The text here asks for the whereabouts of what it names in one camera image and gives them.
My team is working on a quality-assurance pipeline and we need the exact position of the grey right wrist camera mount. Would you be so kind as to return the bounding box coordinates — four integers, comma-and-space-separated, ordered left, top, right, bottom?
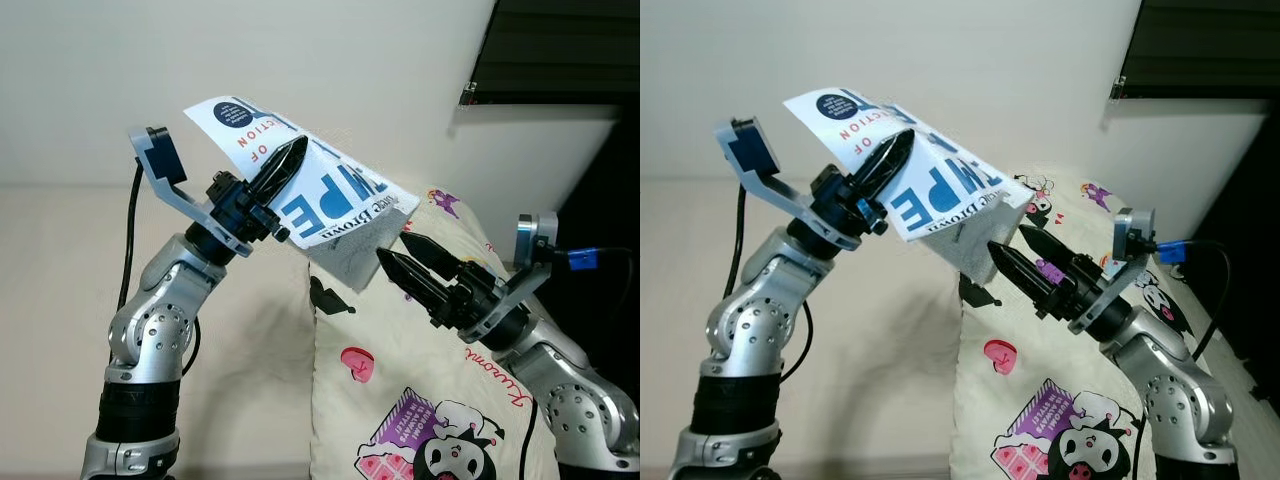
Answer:
470, 212, 561, 343
1065, 207, 1161, 336

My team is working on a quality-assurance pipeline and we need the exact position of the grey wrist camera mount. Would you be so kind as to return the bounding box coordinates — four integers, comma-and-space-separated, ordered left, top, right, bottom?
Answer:
130, 126, 251, 256
715, 117, 851, 251
1065, 207, 1161, 336
470, 212, 561, 343

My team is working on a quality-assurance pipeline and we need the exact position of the white blue printed paper booklet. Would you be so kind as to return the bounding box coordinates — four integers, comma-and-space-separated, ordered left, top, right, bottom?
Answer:
782, 87, 1034, 284
183, 95, 421, 294

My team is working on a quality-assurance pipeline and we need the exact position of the dark window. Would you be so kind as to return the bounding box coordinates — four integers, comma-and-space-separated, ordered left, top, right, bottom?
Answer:
1110, 0, 1280, 101
460, 0, 641, 109

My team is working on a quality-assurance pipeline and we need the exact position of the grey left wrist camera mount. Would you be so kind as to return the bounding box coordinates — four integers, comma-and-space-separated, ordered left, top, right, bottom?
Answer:
130, 126, 251, 256
715, 117, 851, 251

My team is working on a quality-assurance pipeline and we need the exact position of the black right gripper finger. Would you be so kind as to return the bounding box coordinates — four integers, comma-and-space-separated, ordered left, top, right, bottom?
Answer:
1018, 224, 1081, 271
988, 242, 1066, 313
400, 231, 471, 281
376, 250, 451, 313

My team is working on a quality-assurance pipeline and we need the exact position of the beige sheeted bed mattress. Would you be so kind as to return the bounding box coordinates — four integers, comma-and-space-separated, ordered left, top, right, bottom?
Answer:
0, 180, 321, 471
640, 175, 966, 471

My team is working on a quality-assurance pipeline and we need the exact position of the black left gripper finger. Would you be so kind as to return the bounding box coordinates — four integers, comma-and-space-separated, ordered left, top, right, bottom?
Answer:
850, 128, 916, 201
248, 135, 309, 201

